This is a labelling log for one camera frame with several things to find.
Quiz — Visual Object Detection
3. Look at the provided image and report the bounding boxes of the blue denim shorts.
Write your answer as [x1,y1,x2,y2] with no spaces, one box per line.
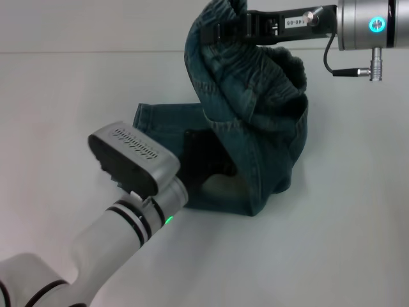
[134,0,309,217]

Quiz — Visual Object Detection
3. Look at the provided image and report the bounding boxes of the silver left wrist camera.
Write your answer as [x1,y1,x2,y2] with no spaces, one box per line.
[88,121,181,196]

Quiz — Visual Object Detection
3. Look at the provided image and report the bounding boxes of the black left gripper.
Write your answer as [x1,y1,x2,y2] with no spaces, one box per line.
[178,129,237,189]

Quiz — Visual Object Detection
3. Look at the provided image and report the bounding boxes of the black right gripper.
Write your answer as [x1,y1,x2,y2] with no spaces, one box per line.
[201,4,339,45]

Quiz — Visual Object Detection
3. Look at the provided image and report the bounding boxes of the right arm connector cable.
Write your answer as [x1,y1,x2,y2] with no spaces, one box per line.
[323,33,383,82]

